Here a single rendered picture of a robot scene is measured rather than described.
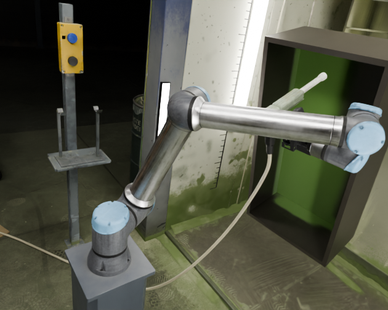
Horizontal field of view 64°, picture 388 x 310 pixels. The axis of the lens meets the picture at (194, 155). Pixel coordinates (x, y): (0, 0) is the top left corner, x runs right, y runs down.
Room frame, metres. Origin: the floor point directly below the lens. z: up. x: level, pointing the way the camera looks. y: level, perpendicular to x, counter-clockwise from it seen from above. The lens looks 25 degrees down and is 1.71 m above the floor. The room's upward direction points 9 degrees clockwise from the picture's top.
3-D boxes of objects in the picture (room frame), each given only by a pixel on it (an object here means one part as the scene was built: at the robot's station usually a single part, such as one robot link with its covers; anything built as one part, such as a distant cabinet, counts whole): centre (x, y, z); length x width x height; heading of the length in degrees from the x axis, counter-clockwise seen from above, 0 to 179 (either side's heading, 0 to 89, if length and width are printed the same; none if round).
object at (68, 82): (1.79, 0.79, 0.82); 0.06 x 0.06 x 1.64; 40
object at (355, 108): (0.95, -0.50, 1.46); 0.12 x 0.09 x 0.12; 162
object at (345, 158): (0.96, -0.50, 1.35); 0.12 x 0.09 x 0.10; 47
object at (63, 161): (1.67, 0.69, 0.95); 0.26 x 0.15 x 0.32; 130
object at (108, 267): (1.04, 0.31, 0.69); 0.19 x 0.19 x 0.10
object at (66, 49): (1.74, 0.76, 1.42); 0.12 x 0.06 x 0.26; 130
